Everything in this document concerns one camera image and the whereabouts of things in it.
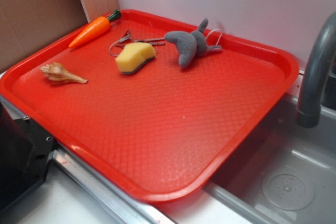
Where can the gray plastic sink basin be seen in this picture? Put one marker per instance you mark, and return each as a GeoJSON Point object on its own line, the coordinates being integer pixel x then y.
{"type": "Point", "coordinates": [281, 172]}

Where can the brown seashell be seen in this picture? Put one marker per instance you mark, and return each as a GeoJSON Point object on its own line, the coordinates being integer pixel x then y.
{"type": "Point", "coordinates": [59, 75]}

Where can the orange toy carrot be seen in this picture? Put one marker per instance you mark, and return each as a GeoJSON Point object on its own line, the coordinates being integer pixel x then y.
{"type": "Point", "coordinates": [94, 29]}

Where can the metal keys on ring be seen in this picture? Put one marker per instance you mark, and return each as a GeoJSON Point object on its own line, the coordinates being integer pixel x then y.
{"type": "Point", "coordinates": [128, 39]}

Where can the gray sink faucet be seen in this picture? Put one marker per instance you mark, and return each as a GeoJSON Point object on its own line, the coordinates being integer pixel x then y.
{"type": "Point", "coordinates": [318, 85]}

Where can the silver metal counter rail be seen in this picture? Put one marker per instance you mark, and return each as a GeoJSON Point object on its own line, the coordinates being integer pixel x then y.
{"type": "Point", "coordinates": [74, 193]}

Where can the brown cardboard panel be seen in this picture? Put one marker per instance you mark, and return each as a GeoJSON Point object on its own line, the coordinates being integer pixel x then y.
{"type": "Point", "coordinates": [29, 25]}

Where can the gray plush animal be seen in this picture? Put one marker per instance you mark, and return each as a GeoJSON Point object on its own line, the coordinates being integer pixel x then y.
{"type": "Point", "coordinates": [193, 44]}

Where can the red plastic tray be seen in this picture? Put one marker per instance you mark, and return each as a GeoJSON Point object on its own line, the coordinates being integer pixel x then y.
{"type": "Point", "coordinates": [160, 133]}

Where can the yellow sponge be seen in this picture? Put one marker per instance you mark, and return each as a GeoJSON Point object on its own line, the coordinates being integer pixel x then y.
{"type": "Point", "coordinates": [133, 56]}

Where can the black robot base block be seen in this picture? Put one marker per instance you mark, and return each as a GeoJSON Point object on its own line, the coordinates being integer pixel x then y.
{"type": "Point", "coordinates": [26, 150]}

